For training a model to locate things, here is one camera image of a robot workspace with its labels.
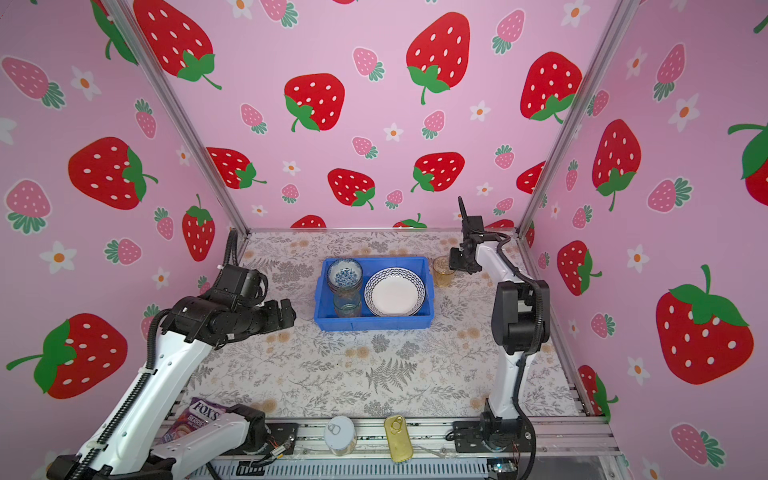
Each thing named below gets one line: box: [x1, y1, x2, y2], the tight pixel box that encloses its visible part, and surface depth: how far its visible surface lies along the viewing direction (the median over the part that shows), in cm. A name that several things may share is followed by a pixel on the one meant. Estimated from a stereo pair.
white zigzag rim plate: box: [364, 267, 426, 317], surface depth 102 cm
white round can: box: [324, 416, 357, 456], surface depth 72 cm
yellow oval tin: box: [384, 415, 413, 463], surface depth 72 cm
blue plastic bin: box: [313, 256, 434, 332], surface depth 95 cm
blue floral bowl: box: [326, 258, 364, 294], surface depth 100 cm
